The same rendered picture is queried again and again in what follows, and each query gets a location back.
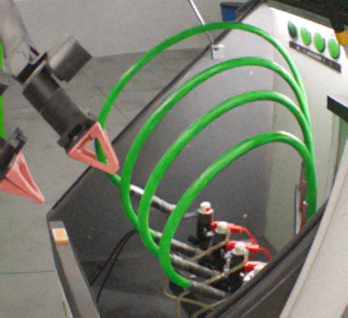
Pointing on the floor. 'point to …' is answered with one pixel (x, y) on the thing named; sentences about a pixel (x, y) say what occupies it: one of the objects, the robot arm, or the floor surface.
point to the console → (325, 260)
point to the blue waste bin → (229, 10)
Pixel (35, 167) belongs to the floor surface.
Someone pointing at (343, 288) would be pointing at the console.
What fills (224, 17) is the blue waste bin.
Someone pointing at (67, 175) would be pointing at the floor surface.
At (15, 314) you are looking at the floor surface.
